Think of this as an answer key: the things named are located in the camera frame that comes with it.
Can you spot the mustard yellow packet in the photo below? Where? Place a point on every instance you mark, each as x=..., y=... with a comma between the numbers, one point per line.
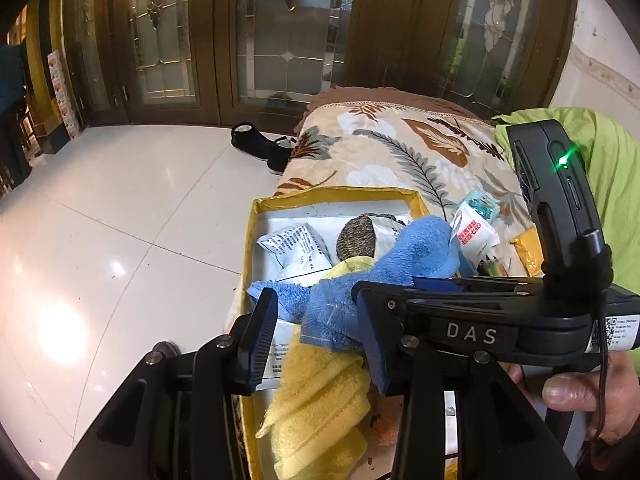
x=527, y=252

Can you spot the wooden glass door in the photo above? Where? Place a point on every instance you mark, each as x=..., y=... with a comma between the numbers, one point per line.
x=280, y=35

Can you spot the white packet black text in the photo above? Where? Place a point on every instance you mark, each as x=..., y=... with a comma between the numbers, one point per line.
x=295, y=250

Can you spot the white foam box yellow tape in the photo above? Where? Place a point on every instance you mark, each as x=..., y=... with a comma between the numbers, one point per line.
x=310, y=212

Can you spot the white packet teal print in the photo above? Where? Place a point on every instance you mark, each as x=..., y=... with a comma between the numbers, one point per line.
x=482, y=206

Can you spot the brown knit hat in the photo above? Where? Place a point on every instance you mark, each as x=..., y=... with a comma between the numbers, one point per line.
x=356, y=240

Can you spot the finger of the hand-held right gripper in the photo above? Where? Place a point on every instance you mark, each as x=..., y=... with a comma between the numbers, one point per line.
x=390, y=295

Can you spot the black shoe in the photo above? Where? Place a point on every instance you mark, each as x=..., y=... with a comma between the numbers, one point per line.
x=250, y=135
x=280, y=155

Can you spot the silver white packet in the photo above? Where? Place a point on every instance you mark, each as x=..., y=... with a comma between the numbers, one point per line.
x=387, y=232

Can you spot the yellow towel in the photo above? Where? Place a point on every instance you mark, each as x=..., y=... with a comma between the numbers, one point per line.
x=320, y=400

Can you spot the teal covered chair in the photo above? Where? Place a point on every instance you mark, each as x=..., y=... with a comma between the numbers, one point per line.
x=11, y=80

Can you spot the large blue towel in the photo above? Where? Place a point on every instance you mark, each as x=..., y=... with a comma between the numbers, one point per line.
x=415, y=255

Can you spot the stack of printed cartons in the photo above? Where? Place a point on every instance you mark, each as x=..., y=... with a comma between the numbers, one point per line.
x=65, y=100

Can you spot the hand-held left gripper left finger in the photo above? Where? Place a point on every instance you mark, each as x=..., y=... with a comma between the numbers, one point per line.
x=262, y=340

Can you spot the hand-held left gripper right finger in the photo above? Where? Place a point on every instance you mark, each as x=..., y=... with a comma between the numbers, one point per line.
x=377, y=350

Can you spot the person's right hand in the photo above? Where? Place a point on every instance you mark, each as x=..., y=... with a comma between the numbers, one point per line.
x=575, y=392

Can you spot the torn white packet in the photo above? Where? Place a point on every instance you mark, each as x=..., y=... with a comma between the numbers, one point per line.
x=282, y=355

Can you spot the white packet red print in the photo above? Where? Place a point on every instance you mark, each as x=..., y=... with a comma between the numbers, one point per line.
x=472, y=232

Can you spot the leaf print blanket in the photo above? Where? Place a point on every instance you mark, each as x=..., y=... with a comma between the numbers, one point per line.
x=400, y=160

